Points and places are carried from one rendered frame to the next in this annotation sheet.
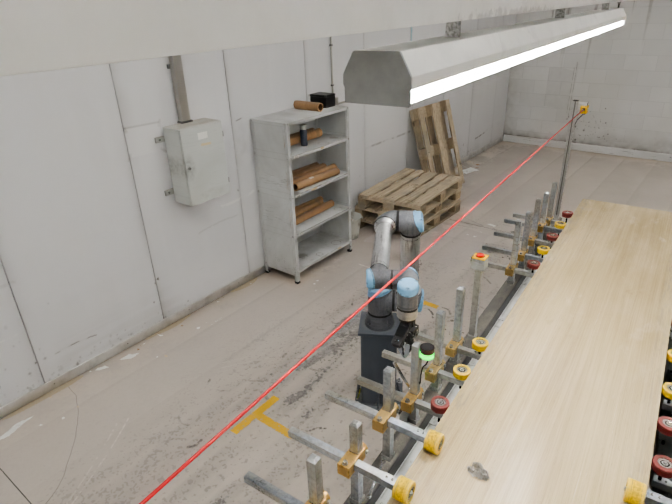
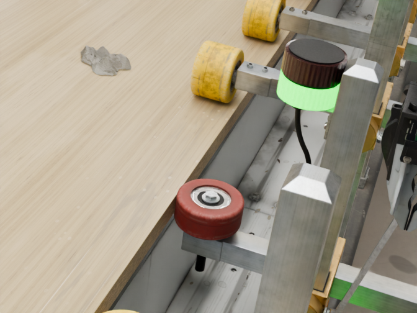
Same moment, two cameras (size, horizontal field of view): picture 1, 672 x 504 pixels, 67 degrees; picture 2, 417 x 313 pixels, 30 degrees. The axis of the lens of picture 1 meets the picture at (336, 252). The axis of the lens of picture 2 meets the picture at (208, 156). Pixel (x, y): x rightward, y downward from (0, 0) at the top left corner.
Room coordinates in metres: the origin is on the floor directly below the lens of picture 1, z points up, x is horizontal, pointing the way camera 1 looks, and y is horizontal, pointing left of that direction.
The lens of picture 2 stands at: (2.37, -0.69, 1.43)
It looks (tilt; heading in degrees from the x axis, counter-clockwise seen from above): 32 degrees down; 160
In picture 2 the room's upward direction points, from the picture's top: 9 degrees clockwise
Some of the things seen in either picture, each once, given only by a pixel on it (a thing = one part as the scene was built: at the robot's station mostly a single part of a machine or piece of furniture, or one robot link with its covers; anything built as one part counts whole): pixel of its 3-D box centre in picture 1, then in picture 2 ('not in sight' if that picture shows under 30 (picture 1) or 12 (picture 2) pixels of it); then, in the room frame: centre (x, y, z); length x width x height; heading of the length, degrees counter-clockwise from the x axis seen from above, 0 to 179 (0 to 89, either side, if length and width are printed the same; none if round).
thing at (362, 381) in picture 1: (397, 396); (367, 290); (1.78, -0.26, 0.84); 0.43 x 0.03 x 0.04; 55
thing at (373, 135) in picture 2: (385, 416); (364, 113); (1.56, -0.18, 0.95); 0.14 x 0.06 x 0.05; 145
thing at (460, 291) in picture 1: (457, 327); not in sight; (2.19, -0.61, 0.92); 0.04 x 0.04 x 0.48; 55
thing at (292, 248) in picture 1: (306, 191); not in sight; (4.82, 0.28, 0.78); 0.90 x 0.45 x 1.55; 141
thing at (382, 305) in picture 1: (381, 297); not in sight; (2.73, -0.27, 0.79); 0.17 x 0.15 x 0.18; 81
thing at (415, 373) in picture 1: (415, 387); (314, 260); (1.78, -0.33, 0.90); 0.04 x 0.04 x 0.48; 55
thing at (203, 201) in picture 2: (439, 411); (205, 232); (1.67, -0.42, 0.85); 0.08 x 0.08 x 0.11
